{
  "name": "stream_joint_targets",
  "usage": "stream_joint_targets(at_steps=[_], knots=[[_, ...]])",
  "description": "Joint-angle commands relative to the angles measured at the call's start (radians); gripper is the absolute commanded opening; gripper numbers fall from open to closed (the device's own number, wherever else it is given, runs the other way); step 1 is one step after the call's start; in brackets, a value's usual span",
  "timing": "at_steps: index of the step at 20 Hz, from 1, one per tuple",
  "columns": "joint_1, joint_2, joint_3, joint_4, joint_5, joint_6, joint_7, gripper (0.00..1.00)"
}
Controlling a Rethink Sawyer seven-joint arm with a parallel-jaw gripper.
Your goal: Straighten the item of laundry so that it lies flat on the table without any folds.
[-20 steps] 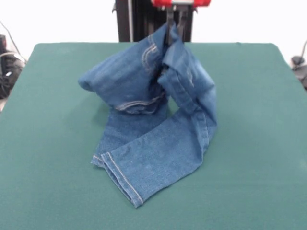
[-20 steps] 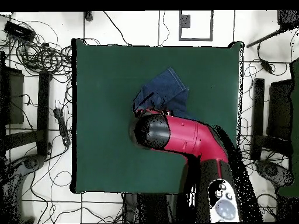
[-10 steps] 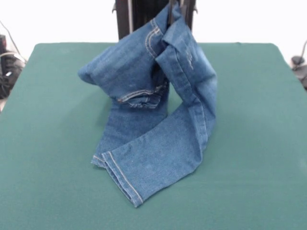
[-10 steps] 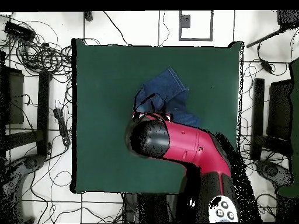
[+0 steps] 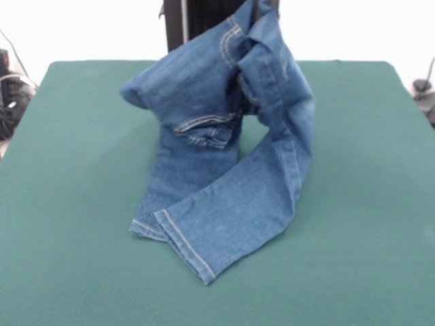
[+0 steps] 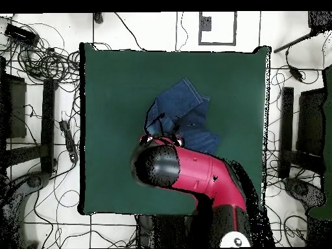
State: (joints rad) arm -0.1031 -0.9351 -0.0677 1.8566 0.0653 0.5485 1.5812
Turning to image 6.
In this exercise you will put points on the blue denim jeans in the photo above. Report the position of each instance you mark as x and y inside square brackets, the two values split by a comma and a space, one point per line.
[181, 103]

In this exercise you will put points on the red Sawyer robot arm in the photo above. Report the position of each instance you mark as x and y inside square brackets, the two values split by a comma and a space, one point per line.
[202, 168]

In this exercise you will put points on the black flat panel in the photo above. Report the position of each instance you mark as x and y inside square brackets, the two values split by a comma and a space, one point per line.
[15, 109]
[311, 122]

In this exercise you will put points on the dark green table cloth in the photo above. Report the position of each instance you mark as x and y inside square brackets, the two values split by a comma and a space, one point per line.
[116, 103]

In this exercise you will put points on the black power strip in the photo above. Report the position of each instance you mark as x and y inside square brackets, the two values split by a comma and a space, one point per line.
[68, 138]

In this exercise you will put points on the black upright bar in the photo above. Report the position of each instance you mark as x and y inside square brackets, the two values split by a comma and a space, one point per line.
[286, 129]
[48, 124]

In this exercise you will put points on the small black floor object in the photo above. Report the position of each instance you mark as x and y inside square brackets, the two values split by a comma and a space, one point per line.
[98, 17]

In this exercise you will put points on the black electronics box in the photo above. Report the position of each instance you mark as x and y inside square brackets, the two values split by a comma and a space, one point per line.
[20, 33]

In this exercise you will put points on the black power adapter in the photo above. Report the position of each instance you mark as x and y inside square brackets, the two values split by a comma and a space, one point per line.
[295, 72]

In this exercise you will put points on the dark green fabric panel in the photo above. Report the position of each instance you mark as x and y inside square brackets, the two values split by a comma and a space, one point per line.
[329, 129]

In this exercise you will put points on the black tripod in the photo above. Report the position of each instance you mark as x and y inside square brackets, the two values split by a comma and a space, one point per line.
[320, 19]

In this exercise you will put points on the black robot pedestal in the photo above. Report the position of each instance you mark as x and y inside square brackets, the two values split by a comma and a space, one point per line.
[166, 230]

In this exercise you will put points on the grey floor frame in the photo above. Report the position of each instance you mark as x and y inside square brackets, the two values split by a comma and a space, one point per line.
[205, 23]

